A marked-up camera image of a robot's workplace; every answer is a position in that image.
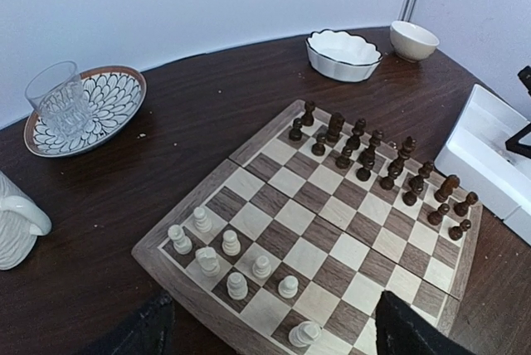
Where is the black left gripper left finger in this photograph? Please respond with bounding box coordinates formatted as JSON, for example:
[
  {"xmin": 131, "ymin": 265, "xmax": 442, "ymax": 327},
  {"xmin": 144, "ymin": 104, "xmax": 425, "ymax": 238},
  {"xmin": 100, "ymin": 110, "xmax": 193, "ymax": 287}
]
[{"xmin": 78, "ymin": 291, "xmax": 175, "ymax": 354}]

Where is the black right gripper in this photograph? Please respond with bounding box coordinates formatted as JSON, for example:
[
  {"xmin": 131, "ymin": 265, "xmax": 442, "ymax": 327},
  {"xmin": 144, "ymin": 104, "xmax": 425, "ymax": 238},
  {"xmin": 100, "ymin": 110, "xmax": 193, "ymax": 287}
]
[{"xmin": 505, "ymin": 66, "xmax": 531, "ymax": 156}]

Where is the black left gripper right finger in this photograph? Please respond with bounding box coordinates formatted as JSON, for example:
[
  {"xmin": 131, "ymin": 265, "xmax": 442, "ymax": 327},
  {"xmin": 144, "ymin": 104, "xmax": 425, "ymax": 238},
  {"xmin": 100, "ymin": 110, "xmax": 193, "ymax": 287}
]
[{"xmin": 375, "ymin": 290, "xmax": 473, "ymax": 355}]

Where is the white chess rook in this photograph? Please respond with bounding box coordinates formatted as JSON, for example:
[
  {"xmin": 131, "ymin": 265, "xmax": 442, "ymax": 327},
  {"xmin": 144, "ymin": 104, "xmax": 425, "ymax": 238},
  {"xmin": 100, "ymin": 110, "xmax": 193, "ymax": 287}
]
[{"xmin": 168, "ymin": 225, "xmax": 192, "ymax": 255}]

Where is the white chess bishop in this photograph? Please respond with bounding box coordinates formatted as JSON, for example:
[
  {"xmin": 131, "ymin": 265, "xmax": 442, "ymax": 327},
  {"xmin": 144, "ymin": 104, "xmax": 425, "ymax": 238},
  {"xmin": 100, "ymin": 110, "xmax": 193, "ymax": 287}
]
[{"xmin": 227, "ymin": 272, "xmax": 248, "ymax": 300}]

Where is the dark chess pieces row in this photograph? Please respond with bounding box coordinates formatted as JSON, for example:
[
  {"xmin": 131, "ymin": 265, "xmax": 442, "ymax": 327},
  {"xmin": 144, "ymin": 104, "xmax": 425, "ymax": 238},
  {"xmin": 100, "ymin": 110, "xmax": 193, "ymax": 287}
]
[{"xmin": 285, "ymin": 119, "xmax": 483, "ymax": 265}]

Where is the wooden chess board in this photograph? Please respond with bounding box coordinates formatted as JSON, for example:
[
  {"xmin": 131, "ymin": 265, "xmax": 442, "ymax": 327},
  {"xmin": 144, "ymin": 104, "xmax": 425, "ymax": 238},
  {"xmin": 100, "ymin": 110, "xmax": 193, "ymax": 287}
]
[{"xmin": 132, "ymin": 100, "xmax": 475, "ymax": 354}]

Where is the dark chess piece corner rook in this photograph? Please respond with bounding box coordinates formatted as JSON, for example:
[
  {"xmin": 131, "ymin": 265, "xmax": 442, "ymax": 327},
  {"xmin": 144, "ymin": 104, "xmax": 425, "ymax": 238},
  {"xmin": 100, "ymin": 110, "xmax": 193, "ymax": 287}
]
[{"xmin": 301, "ymin": 100, "xmax": 316, "ymax": 127}]

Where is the dark chess pawn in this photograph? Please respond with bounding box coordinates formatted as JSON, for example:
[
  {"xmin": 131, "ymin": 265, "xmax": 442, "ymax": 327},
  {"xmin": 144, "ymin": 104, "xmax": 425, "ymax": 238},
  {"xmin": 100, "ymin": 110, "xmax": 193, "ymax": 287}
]
[{"xmin": 289, "ymin": 118, "xmax": 303, "ymax": 142}]

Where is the white plastic divided tray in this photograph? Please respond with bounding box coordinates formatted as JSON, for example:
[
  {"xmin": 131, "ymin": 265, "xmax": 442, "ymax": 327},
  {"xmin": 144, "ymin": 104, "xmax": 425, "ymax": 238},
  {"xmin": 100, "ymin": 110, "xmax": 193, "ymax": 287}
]
[{"xmin": 435, "ymin": 84, "xmax": 530, "ymax": 243}]

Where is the cream round bowl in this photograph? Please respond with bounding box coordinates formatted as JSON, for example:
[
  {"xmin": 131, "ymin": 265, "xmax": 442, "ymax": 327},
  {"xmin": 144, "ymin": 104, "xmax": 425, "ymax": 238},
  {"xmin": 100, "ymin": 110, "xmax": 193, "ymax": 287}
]
[{"xmin": 390, "ymin": 21, "xmax": 440, "ymax": 62}]

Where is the cream ceramic mug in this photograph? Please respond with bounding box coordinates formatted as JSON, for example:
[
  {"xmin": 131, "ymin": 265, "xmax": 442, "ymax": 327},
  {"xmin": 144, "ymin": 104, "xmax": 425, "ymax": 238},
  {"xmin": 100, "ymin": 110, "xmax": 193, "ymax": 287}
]
[{"xmin": 1, "ymin": 173, "xmax": 52, "ymax": 270}]

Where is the white scalloped bowl black rim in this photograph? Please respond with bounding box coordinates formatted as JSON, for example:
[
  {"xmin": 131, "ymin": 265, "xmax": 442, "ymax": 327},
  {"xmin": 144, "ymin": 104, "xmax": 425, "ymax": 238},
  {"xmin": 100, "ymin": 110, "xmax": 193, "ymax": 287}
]
[{"xmin": 305, "ymin": 30, "xmax": 382, "ymax": 83}]

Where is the patterned brown rim plate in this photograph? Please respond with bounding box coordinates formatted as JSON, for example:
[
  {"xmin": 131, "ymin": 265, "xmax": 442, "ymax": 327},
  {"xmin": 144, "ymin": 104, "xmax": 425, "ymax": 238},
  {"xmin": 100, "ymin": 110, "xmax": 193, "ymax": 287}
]
[{"xmin": 22, "ymin": 65, "xmax": 148, "ymax": 158}]

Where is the clear drinking glass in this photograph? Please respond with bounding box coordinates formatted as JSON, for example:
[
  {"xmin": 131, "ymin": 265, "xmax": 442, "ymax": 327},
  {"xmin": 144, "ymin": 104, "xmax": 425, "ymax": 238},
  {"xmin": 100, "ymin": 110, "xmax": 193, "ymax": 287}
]
[{"xmin": 24, "ymin": 61, "xmax": 91, "ymax": 139}]

